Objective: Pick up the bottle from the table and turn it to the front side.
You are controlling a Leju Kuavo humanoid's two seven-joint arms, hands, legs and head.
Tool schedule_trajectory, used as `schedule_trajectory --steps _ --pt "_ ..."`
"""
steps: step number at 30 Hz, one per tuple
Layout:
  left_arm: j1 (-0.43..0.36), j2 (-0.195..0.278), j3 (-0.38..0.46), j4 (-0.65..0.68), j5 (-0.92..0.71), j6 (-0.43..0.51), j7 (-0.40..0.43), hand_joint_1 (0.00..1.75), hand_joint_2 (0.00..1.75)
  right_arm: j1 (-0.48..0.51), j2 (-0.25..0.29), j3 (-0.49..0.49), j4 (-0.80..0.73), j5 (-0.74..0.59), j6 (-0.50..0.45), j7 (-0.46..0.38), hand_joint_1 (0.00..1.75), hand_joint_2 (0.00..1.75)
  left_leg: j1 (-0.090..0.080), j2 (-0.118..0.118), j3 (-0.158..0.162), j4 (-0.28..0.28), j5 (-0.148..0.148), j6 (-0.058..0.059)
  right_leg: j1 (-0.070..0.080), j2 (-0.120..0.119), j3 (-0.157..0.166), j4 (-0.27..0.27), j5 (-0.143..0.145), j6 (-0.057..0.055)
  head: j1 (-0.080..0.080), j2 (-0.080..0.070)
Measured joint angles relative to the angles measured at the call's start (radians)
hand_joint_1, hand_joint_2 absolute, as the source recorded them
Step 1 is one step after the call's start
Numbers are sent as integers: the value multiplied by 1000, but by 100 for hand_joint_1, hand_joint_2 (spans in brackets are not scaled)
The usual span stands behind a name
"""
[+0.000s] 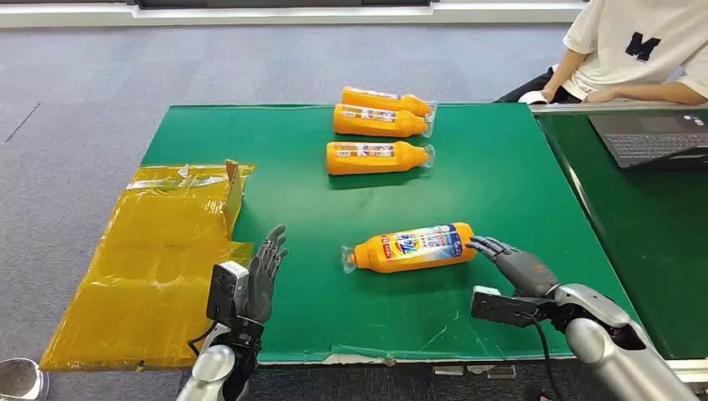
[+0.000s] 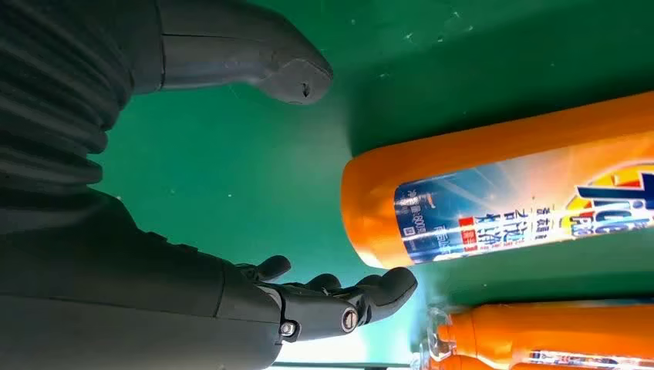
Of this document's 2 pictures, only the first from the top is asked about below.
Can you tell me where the large green table mat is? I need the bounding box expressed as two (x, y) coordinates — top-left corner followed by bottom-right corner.
(140, 103), (643, 364)

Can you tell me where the person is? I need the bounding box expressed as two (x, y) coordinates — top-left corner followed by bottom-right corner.
(494, 0), (708, 106)

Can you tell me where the white wall ledge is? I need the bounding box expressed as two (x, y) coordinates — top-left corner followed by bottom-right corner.
(0, 1), (588, 28)

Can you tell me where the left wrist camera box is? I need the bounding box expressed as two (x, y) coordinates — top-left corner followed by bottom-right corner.
(205, 261), (250, 326)

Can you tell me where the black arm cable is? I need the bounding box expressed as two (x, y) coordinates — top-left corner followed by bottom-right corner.
(186, 321), (220, 358)
(519, 312), (565, 401)

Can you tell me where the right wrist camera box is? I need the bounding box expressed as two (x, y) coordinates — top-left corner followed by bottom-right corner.
(471, 286), (548, 328)

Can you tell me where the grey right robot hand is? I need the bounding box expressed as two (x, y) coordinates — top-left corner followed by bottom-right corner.
(466, 236), (561, 299)

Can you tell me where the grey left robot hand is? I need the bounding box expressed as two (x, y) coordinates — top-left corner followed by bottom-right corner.
(245, 224), (290, 326)

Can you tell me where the orange Tide detergent bottle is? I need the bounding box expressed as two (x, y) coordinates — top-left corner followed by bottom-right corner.
(340, 222), (478, 275)

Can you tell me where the dark grey laptop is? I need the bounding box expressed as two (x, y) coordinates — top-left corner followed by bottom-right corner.
(588, 112), (708, 170)

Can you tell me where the round shiny metal object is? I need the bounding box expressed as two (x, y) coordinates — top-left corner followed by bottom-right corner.
(0, 358), (51, 401)

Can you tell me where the narrow green table mat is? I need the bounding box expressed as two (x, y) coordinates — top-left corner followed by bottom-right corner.
(539, 110), (708, 361)

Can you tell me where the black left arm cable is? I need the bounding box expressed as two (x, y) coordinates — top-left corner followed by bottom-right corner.
(186, 321), (220, 358)

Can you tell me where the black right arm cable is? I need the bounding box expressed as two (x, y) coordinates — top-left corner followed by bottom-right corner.
(519, 312), (565, 401)

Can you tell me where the yellow taped cardboard sheet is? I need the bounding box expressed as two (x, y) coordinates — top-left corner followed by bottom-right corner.
(39, 159), (255, 372)

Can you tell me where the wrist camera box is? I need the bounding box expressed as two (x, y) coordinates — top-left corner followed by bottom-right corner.
(471, 286), (548, 328)
(205, 261), (250, 326)

